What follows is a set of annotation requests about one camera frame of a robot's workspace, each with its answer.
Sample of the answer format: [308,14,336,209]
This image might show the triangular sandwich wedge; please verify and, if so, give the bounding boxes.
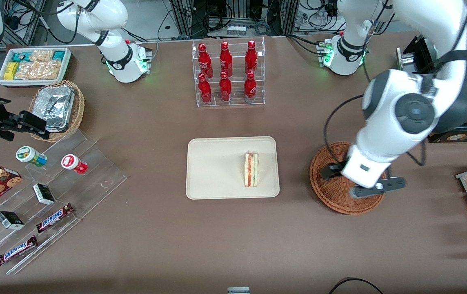
[244,151,260,188]

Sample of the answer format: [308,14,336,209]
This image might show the aluminium foil tray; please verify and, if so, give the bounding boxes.
[34,85,76,132]

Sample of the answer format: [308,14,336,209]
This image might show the round brown wicker basket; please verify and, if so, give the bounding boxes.
[309,141,386,215]

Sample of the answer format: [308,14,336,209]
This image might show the light wicker basket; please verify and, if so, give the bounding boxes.
[29,80,86,143]

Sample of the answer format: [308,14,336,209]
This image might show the beige rectangular tray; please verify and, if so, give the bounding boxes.
[186,136,280,200]

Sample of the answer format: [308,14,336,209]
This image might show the green lidded snack cup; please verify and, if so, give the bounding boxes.
[16,146,48,168]

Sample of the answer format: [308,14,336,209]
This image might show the yellow snack packet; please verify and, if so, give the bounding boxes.
[4,62,21,81]

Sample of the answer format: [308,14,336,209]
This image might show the red lidded snack cup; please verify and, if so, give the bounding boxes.
[61,154,89,175]

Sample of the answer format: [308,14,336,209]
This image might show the clear bag beige crackers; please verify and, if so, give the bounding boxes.
[14,60,61,80]
[29,49,55,63]

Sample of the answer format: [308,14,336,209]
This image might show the white rectangular snack bin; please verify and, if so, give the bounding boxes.
[0,47,73,88]

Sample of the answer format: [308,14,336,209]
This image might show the small black carton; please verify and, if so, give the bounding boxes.
[33,183,56,206]
[0,211,26,231]

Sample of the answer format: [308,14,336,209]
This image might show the clear acrylic stepped stand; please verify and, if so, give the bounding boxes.
[0,129,129,275]

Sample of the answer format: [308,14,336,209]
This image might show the Snickers chocolate bar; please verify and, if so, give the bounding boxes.
[36,203,75,234]
[0,236,39,267]

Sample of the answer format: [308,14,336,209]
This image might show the red cola bottle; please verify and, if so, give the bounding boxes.
[198,73,213,104]
[245,40,258,75]
[219,41,234,77]
[219,71,233,102]
[244,71,258,103]
[198,43,214,79]

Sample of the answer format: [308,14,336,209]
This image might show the clear acrylic bottle rack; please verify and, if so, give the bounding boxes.
[192,36,266,107]

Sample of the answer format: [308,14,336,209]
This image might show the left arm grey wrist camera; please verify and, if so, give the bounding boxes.
[349,176,407,199]

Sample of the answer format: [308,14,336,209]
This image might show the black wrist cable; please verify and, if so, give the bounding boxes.
[324,94,365,166]

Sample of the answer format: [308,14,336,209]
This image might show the black looped table cable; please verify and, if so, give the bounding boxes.
[328,278,385,294]

